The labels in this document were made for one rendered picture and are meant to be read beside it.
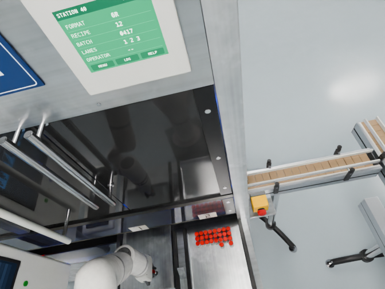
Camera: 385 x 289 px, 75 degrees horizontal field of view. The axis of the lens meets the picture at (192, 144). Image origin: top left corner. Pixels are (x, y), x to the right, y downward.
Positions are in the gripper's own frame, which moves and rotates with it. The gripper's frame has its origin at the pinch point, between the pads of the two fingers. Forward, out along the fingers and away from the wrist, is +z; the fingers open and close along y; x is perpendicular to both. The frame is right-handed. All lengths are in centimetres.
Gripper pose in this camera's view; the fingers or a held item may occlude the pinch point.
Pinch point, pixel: (152, 271)
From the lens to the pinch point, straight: 128.8
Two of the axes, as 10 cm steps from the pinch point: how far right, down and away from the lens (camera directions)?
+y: 1.1, 7.9, -6.0
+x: 9.7, -2.1, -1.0
